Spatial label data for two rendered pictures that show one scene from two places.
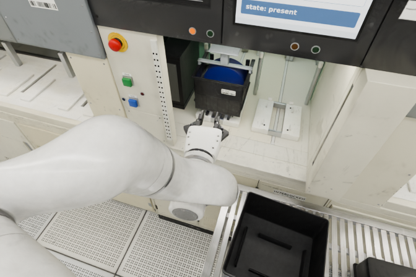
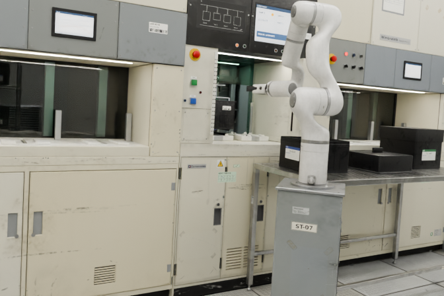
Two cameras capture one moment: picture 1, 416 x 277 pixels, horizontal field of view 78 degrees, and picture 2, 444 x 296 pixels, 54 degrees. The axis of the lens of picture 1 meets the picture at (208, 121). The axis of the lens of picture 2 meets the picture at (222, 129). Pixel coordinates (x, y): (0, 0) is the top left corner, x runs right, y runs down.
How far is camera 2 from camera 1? 2.23 m
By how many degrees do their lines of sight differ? 59
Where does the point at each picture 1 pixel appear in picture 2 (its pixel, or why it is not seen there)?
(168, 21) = (226, 41)
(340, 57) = not seen: hidden behind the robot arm
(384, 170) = (319, 117)
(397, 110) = not seen: hidden behind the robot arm
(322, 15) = (282, 37)
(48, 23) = (155, 42)
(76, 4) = (180, 30)
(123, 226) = not seen: outside the picture
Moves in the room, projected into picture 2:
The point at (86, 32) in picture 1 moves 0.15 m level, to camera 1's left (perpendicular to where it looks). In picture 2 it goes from (180, 47) to (157, 43)
